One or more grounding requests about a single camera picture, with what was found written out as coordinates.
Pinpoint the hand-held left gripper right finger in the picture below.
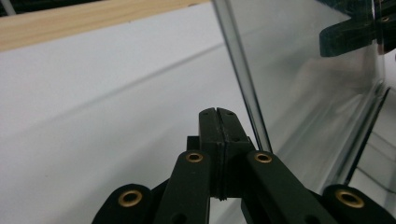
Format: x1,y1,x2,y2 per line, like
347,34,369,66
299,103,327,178
217,107,255,200

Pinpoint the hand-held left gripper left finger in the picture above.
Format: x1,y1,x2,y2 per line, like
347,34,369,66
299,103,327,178
186,106,224,199

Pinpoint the clear plastic compartment box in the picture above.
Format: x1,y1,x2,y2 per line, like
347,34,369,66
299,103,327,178
211,0,396,200

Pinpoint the wooden board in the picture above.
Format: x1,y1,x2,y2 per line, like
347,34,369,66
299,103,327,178
0,0,210,52

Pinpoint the white metal stand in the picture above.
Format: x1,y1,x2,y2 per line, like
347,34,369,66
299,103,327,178
0,0,17,17

